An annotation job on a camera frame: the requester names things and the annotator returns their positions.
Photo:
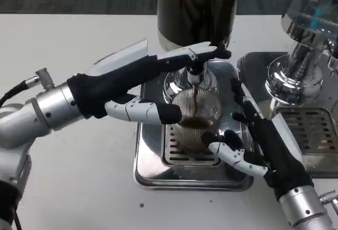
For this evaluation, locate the clear ribbed glass cup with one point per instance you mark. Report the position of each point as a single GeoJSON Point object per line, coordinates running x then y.
{"type": "Point", "coordinates": [190, 108]}

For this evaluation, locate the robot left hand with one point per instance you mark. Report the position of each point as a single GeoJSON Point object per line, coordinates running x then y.
{"type": "Point", "coordinates": [111, 84]}

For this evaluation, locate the chrome drink dispenser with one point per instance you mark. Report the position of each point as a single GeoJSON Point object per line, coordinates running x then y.
{"type": "Point", "coordinates": [303, 50]}

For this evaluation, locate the steel drip tray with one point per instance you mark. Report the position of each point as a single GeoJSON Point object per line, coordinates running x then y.
{"type": "Point", "coordinates": [150, 166]}
{"type": "Point", "coordinates": [253, 66]}

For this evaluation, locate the chrome dispenser tap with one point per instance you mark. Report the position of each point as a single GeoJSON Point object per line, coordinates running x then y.
{"type": "Point", "coordinates": [333, 55]}

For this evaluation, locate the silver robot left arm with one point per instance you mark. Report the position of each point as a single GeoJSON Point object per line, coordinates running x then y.
{"type": "Point", "coordinates": [31, 119]}

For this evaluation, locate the black dispenser tap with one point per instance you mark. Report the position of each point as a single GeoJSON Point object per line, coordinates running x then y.
{"type": "Point", "coordinates": [196, 74]}

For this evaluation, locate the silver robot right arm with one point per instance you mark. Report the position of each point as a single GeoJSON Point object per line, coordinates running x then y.
{"type": "Point", "coordinates": [306, 209]}

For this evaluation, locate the dark drink dispenser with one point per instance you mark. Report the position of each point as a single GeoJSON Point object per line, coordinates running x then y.
{"type": "Point", "coordinates": [195, 10]}

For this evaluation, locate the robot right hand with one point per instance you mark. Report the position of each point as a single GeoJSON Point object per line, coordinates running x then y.
{"type": "Point", "coordinates": [277, 156]}

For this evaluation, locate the steel drip grid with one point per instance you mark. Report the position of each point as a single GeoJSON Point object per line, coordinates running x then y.
{"type": "Point", "coordinates": [171, 157]}
{"type": "Point", "coordinates": [309, 129]}

